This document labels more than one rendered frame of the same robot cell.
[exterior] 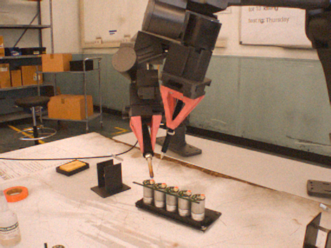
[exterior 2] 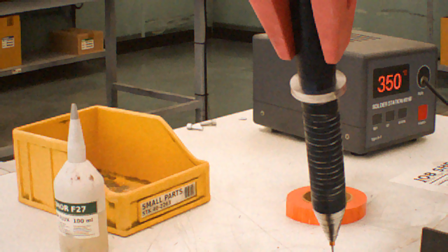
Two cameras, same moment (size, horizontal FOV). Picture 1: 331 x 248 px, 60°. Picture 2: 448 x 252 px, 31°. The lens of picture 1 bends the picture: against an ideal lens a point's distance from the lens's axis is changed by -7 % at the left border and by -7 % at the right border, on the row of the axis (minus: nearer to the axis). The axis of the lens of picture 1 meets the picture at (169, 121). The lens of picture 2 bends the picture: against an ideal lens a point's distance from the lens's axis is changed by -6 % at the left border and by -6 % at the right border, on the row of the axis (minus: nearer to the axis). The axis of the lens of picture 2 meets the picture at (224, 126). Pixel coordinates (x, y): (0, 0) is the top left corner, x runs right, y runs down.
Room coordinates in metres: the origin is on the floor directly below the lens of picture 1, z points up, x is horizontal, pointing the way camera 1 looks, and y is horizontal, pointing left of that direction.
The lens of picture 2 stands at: (0.52, -0.24, 0.96)
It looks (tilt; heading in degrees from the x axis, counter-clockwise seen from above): 14 degrees down; 90
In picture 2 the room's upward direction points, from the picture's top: 1 degrees counter-clockwise
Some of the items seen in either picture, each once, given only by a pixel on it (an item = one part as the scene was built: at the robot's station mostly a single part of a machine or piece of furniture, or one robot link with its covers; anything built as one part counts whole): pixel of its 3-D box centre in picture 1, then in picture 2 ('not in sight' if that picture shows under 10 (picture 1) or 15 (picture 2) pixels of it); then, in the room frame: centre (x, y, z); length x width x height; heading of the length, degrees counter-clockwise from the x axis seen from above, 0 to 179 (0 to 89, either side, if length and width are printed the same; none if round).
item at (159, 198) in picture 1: (160, 196); not in sight; (0.54, 0.02, 0.79); 0.02 x 0.02 x 0.05
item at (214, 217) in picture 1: (177, 211); not in sight; (0.54, -0.02, 0.76); 0.16 x 0.07 x 0.01; 55
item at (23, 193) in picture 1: (15, 193); (327, 204); (0.60, 0.35, 0.76); 0.06 x 0.06 x 0.01
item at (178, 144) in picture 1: (175, 135); not in sight; (0.97, -0.02, 0.79); 0.20 x 0.07 x 0.08; 33
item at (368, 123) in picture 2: not in sight; (346, 87); (0.64, 0.57, 0.80); 0.15 x 0.12 x 0.10; 128
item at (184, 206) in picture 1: (184, 205); not in sight; (0.51, -0.03, 0.79); 0.02 x 0.02 x 0.05
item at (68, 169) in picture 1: (72, 167); not in sight; (0.76, 0.26, 0.76); 0.07 x 0.05 x 0.02; 148
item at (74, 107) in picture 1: (70, 92); not in sight; (3.93, 1.31, 0.51); 0.75 x 0.48 x 1.03; 76
